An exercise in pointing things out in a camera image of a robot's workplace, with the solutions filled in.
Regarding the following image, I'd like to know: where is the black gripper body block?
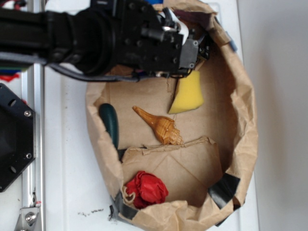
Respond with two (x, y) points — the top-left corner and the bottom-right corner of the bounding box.
(108, 0), (210, 77)

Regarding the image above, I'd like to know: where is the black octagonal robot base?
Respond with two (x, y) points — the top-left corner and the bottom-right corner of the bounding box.
(0, 83), (35, 192)

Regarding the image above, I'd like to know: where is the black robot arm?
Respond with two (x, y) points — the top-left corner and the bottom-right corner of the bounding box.
(0, 0), (209, 82)

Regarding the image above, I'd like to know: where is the yellow green sponge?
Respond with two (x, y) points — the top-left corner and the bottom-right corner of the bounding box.
(168, 70), (204, 114)

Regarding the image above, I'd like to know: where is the dark green oblong object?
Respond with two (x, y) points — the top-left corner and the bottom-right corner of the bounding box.
(99, 103), (119, 149)

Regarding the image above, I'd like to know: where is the orange spiral seashell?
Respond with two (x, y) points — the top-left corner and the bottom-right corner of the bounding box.
(132, 106), (184, 145)

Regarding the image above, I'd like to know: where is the brown paper bag tray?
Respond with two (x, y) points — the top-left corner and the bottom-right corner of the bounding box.
(86, 0), (258, 231)

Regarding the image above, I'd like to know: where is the red crumpled paper ball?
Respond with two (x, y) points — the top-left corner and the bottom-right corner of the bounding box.
(125, 171), (169, 209)

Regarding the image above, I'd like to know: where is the aluminium rail with bracket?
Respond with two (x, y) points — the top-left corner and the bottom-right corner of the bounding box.
(14, 0), (46, 231)

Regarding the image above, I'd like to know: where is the grey braided cable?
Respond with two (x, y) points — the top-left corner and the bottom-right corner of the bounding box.
(0, 51), (145, 82)

